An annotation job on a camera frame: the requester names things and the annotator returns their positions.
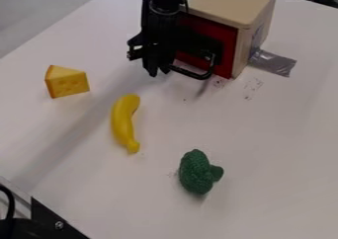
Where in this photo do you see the green toy broccoli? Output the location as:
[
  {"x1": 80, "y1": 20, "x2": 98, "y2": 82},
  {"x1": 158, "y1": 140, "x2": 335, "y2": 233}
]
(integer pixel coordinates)
[{"x1": 177, "y1": 148, "x2": 226, "y2": 196}]

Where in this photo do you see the red drawer with black handle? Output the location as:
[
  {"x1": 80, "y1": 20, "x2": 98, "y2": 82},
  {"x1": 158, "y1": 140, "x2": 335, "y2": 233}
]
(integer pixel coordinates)
[{"x1": 167, "y1": 11, "x2": 239, "y2": 81}]

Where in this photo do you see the yellow toy banana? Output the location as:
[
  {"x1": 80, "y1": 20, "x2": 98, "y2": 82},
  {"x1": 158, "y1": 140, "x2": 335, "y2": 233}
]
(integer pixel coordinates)
[{"x1": 109, "y1": 93, "x2": 143, "y2": 155}]

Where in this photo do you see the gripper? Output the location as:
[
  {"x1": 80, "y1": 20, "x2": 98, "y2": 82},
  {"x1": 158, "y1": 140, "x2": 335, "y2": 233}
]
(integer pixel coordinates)
[{"x1": 125, "y1": 0, "x2": 183, "y2": 78}]

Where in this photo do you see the grey tape strip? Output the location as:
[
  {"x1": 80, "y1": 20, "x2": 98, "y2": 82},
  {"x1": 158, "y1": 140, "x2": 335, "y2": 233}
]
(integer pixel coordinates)
[{"x1": 245, "y1": 47, "x2": 298, "y2": 78}]

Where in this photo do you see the black cable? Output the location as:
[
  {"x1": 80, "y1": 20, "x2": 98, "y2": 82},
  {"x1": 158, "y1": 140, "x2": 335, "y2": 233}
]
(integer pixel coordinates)
[{"x1": 0, "y1": 183, "x2": 19, "y2": 239}]

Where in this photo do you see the yellow toy cheese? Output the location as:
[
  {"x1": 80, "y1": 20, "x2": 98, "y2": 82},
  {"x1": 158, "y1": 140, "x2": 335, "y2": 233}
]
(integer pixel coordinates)
[{"x1": 43, "y1": 64, "x2": 92, "y2": 100}]

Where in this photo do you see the cabinet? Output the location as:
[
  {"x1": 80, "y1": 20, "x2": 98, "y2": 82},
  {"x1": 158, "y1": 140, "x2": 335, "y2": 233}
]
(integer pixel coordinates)
[{"x1": 181, "y1": 0, "x2": 286, "y2": 80}]

